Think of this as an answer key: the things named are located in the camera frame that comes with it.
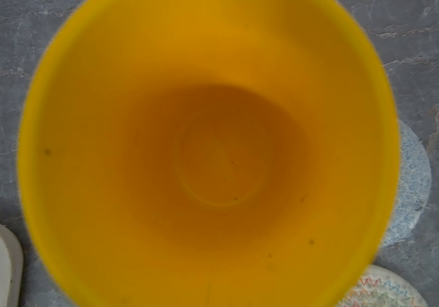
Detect yellow mug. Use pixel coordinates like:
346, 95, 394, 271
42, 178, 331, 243
17, 1, 399, 306

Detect blue grey woven coaster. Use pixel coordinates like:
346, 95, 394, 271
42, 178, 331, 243
379, 120, 432, 248

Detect cream woven round coaster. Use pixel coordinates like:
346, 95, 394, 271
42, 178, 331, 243
336, 265, 428, 307

